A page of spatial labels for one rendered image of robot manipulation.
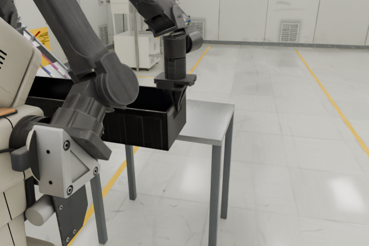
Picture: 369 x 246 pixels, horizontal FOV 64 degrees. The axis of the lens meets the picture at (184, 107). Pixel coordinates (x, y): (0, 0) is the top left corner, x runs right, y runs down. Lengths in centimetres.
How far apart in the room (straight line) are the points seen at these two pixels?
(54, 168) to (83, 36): 22
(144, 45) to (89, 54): 486
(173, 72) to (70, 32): 31
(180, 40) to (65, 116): 36
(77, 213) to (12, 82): 34
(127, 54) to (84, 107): 504
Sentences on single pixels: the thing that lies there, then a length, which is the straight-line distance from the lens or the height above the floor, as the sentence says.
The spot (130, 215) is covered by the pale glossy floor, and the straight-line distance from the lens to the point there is 215.
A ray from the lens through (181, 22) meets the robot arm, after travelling 75.
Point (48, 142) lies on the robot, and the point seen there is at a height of 121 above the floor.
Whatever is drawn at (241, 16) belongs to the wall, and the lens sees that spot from 812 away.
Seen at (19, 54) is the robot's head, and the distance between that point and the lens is 59.
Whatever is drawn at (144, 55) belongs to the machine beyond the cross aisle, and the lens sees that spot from 543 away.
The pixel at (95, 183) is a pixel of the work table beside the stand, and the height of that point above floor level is 44.
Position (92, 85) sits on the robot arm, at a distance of 54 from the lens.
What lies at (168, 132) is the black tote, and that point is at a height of 107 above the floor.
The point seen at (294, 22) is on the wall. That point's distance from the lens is 821.
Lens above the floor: 141
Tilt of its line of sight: 22 degrees down
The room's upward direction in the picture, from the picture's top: straight up
